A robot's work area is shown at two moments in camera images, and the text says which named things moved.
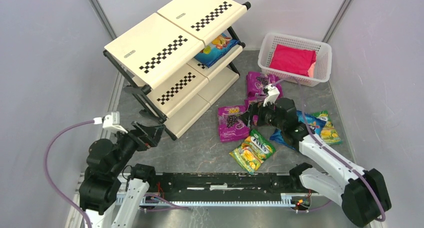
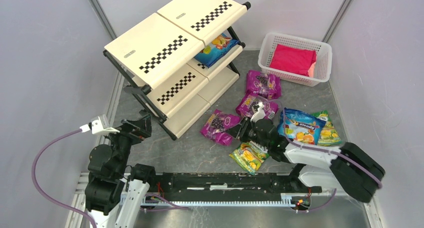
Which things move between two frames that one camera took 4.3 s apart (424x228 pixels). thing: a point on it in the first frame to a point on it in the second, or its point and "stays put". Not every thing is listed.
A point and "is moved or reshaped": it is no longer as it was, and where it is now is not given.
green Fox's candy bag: [253, 151] stays put
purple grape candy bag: [256, 82] stays put
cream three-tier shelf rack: [181, 58] stays put
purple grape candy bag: [232, 127] is moved or reshaped
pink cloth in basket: [294, 60] stays put
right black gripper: [260, 114] to [245, 129]
